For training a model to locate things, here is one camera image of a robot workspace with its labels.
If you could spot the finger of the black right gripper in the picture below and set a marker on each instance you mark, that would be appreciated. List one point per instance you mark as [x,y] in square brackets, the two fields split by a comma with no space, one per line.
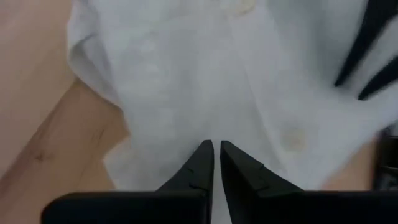
[382,82]
[367,40]

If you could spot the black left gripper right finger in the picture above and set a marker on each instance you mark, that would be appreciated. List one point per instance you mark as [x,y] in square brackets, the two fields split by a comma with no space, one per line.
[245,180]

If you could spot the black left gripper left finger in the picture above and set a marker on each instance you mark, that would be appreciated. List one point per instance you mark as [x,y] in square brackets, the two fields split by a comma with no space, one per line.
[199,174]

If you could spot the white garment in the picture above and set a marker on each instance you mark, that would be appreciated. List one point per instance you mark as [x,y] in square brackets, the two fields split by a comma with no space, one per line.
[186,77]

